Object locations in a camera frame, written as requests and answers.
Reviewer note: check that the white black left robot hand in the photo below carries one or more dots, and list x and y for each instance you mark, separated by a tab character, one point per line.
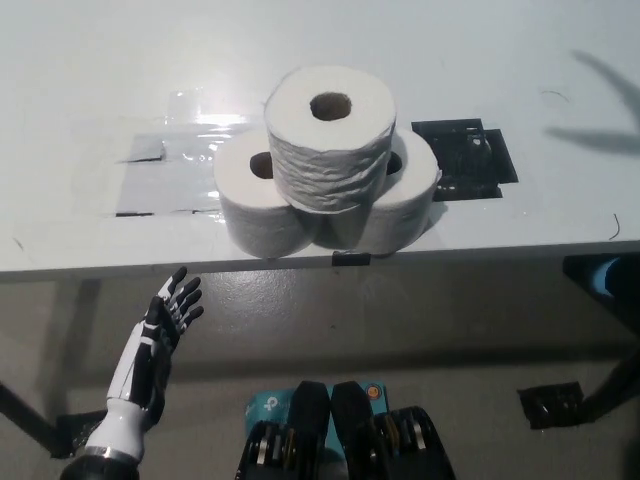
137	360

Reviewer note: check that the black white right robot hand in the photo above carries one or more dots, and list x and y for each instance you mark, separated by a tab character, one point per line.
600	140

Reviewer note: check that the wrinkled white toilet paper roll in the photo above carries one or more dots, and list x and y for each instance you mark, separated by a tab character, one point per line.
325	170

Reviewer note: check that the smooth white toilet paper roll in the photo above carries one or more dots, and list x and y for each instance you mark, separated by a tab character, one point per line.
405	210
255	220

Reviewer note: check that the thin black thread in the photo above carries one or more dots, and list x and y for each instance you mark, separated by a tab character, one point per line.
559	95
616	229

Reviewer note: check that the black diagonal table leg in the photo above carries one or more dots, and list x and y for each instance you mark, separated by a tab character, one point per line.
27	417
617	382

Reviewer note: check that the black tape square patch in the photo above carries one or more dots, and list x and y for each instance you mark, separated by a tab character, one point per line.
475	160

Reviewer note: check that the teal tp-link box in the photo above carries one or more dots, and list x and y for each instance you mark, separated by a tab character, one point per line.
270	405

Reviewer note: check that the clear plastic sheet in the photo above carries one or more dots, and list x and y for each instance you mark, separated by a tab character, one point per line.
165	185

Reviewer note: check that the small black tape strip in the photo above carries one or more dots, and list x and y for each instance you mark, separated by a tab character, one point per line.
351	257

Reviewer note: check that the clear shiny tape sheet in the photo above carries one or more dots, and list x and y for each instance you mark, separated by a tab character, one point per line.
205	112

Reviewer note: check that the black floor tape patch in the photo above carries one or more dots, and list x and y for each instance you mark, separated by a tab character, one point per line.
550	405

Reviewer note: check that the black bracket with blue part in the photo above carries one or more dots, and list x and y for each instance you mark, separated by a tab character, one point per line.
585	277

